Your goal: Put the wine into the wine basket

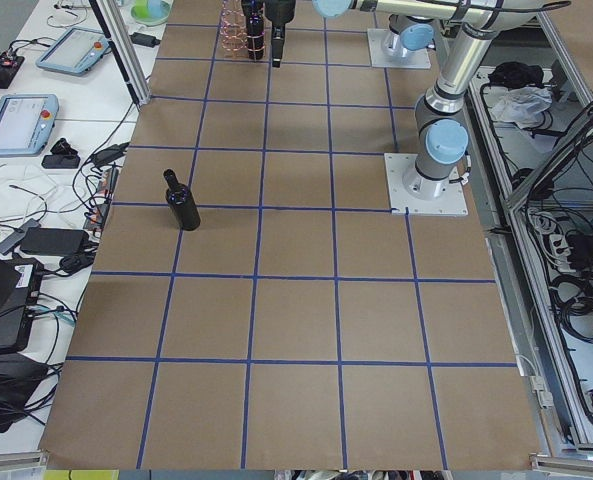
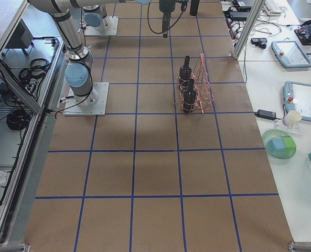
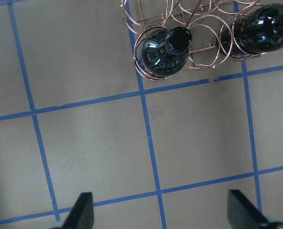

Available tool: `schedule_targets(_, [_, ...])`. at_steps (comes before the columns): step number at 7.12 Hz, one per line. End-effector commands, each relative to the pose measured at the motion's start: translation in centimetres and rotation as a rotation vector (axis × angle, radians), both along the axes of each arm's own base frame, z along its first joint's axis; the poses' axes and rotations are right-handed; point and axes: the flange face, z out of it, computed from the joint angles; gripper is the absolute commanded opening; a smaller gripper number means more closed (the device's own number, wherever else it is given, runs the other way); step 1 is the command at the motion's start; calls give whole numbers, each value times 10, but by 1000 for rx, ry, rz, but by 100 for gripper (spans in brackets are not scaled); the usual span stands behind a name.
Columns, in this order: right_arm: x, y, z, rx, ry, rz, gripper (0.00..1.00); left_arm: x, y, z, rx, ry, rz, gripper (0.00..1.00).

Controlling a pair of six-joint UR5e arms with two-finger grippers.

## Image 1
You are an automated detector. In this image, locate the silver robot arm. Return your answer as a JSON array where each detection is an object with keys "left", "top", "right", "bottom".
[
  {"left": 314, "top": 1, "right": 571, "bottom": 201},
  {"left": 263, "top": 1, "right": 434, "bottom": 70}
]

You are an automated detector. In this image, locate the blue teach pendant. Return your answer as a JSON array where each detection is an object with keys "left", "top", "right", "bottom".
[
  {"left": 0, "top": 94, "right": 59, "bottom": 157},
  {"left": 35, "top": 27, "right": 109, "bottom": 76}
]

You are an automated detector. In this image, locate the black mini computer box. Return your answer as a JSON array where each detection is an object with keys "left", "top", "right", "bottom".
[{"left": 0, "top": 258, "right": 44, "bottom": 355}]

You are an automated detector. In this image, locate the near blue teach pendant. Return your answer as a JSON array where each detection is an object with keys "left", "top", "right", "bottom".
[{"left": 0, "top": 94, "right": 59, "bottom": 157}]

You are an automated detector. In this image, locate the copper wire wine basket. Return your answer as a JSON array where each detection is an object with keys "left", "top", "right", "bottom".
[{"left": 220, "top": 0, "right": 249, "bottom": 59}]

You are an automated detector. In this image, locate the small black adapter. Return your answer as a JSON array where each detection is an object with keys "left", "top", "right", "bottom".
[{"left": 130, "top": 32, "right": 160, "bottom": 48}]

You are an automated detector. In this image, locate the far blue teach pendant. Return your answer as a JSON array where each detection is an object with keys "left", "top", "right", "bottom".
[{"left": 35, "top": 27, "right": 109, "bottom": 76}]

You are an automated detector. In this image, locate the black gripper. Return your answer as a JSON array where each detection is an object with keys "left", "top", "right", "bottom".
[{"left": 265, "top": 0, "right": 296, "bottom": 68}]

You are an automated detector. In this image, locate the crumpled white cloth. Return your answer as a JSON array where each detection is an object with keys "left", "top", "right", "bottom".
[{"left": 490, "top": 87, "right": 552, "bottom": 129}]

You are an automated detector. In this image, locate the dark glass wine bottle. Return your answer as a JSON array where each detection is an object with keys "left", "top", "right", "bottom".
[{"left": 163, "top": 169, "right": 201, "bottom": 231}]

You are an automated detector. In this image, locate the black power adapter brick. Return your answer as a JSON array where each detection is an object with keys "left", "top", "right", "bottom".
[{"left": 20, "top": 227, "right": 88, "bottom": 256}]

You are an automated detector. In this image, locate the green bowl with cup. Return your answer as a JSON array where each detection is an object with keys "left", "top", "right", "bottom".
[{"left": 130, "top": 0, "right": 171, "bottom": 26}]

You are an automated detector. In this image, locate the aluminium frame post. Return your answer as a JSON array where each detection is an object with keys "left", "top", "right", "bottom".
[{"left": 89, "top": 0, "right": 151, "bottom": 108}]

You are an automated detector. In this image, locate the orange grey usb hub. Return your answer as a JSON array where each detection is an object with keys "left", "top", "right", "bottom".
[{"left": 92, "top": 166, "right": 120, "bottom": 203}]

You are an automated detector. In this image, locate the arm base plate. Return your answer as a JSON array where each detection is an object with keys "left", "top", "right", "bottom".
[
  {"left": 384, "top": 153, "right": 468, "bottom": 217},
  {"left": 367, "top": 26, "right": 433, "bottom": 70}
]

